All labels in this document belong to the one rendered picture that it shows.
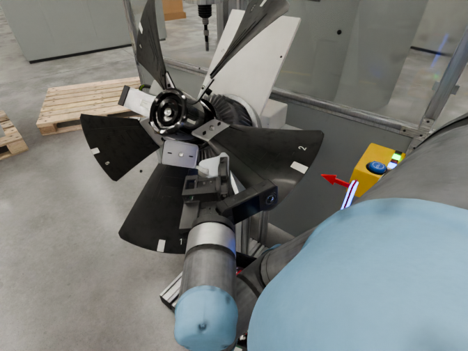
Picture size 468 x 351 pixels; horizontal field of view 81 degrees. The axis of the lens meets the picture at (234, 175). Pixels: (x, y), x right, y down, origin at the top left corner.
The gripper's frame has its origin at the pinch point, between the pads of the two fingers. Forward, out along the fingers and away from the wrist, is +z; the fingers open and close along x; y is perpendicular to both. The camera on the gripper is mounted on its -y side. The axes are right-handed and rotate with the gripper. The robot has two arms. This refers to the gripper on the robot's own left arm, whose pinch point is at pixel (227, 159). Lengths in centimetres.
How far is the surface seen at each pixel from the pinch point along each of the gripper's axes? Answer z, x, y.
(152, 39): 33.8, -18.3, 19.0
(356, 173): 9.7, 15.4, -33.1
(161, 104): 15.4, -7.3, 15.7
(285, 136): 5.7, -1.0, -13.2
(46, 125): 203, 83, 203
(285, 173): -5.0, 1.2, -11.8
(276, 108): 66, 22, -18
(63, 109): 233, 80, 197
